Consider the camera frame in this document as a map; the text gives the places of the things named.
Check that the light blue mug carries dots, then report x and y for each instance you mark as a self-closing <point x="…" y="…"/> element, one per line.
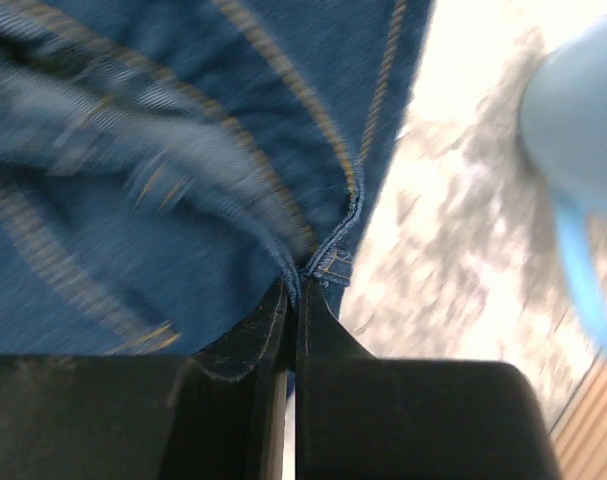
<point x="563" y="131"/>

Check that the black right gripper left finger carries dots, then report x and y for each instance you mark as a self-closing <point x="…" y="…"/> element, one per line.
<point x="218" y="414"/>

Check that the dark denim skirt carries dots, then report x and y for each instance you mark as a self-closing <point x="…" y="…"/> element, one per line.
<point x="163" y="163"/>

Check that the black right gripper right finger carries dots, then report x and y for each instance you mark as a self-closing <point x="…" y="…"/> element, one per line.
<point x="363" y="417"/>

